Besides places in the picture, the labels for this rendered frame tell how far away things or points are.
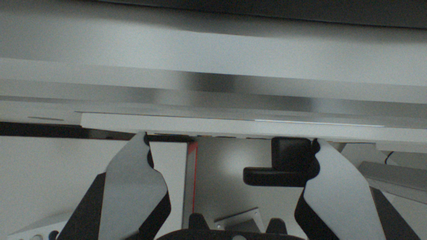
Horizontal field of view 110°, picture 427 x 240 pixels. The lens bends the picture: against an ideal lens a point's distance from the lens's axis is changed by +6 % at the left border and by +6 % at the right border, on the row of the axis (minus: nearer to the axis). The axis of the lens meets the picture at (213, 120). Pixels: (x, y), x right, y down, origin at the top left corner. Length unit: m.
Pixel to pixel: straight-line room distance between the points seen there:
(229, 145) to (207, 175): 0.24
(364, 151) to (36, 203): 1.55
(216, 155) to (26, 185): 0.84
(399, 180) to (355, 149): 0.27
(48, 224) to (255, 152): 0.97
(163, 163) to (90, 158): 0.12
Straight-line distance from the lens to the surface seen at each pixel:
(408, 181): 1.29
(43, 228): 0.32
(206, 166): 1.04
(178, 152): 0.26
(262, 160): 1.11
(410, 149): 0.29
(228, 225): 1.15
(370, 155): 1.52
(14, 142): 0.40
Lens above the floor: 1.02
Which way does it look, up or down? 82 degrees down
